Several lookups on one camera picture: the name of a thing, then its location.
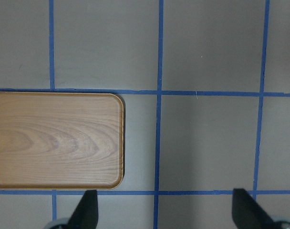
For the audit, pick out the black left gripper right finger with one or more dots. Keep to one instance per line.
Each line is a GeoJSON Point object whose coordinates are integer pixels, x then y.
{"type": "Point", "coordinates": [247, 213]}

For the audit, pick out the wooden tray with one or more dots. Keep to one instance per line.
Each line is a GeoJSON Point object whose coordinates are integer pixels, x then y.
{"type": "Point", "coordinates": [61, 140]}

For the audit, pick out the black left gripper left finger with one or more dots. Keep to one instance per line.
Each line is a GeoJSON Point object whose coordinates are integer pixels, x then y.
{"type": "Point", "coordinates": [85, 215]}

